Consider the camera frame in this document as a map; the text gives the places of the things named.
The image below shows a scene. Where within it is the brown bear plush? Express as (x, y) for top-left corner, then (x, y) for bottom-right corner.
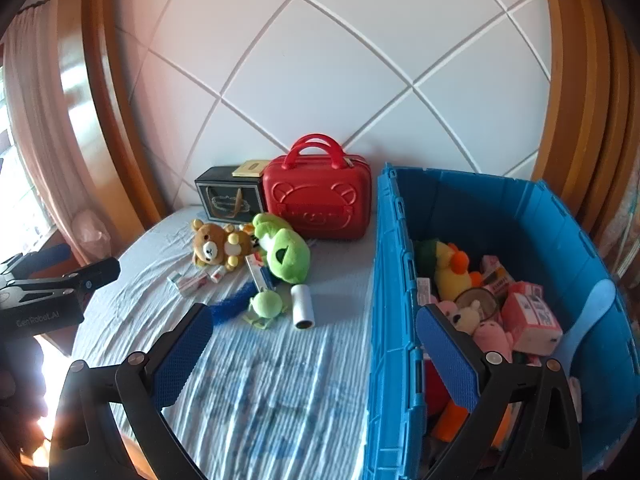
(192, 220), (256, 271)

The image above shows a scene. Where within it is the red bear-face case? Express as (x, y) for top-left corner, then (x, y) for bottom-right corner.
(262, 133), (374, 241)

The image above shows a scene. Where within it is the pink pig plush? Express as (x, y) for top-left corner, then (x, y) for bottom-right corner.
(434, 299), (514, 363)

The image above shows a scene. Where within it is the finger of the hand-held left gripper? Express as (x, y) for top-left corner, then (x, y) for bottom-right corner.
(65, 257), (121, 291)
(0, 243), (71, 279)

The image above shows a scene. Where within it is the round brown tin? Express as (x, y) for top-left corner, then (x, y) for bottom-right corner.
(454, 287), (499, 322)

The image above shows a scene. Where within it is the dark green plush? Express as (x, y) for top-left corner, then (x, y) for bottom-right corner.
(414, 239), (442, 281)

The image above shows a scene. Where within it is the yellow duck plush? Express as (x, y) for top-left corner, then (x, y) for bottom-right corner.
(432, 241), (484, 302)

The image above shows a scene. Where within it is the pink and white carton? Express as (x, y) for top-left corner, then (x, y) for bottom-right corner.
(481, 254), (517, 287)

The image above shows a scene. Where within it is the black window gift box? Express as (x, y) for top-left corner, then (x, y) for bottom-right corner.
(194, 165), (266, 225)

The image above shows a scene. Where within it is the small round green plush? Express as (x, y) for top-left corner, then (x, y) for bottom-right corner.
(244, 289), (289, 331)

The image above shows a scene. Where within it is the white paper roll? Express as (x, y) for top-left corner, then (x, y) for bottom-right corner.
(291, 283), (317, 330)

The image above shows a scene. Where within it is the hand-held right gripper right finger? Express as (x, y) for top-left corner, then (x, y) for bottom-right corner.
(416, 304), (584, 480)

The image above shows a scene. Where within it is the red plush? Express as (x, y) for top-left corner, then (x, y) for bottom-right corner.
(424, 357), (453, 416)

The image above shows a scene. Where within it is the green frog plush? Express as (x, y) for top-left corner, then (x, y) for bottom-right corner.
(251, 212), (311, 285)

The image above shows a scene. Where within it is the white padded headboard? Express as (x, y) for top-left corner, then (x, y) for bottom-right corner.
(80, 0), (633, 241)

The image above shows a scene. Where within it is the blue feather stick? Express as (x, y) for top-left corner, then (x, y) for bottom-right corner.
(207, 282), (257, 326)

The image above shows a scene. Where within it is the light blue plastic scoop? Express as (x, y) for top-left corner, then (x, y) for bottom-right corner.
(552, 279), (617, 377)

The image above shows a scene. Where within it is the long white and blue box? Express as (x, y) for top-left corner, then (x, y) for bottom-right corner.
(244, 253), (276, 292)

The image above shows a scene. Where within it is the pink curtain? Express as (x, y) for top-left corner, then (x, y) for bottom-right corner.
(0, 7), (112, 263)

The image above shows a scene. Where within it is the orange plush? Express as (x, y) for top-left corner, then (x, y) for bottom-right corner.
(431, 400), (511, 448)

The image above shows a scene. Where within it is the white and red carton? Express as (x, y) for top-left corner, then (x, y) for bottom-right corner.
(167, 269), (209, 294)

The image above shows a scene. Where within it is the blue plastic storage crate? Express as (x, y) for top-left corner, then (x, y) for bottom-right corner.
(362, 162), (640, 480)

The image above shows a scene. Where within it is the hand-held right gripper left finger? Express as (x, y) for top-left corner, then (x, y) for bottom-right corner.
(47, 303), (214, 480)

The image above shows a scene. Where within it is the light blue striped bedsheet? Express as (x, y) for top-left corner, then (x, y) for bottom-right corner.
(70, 204), (382, 480)

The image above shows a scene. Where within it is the small tan box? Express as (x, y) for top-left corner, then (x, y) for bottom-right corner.
(232, 159), (266, 179)

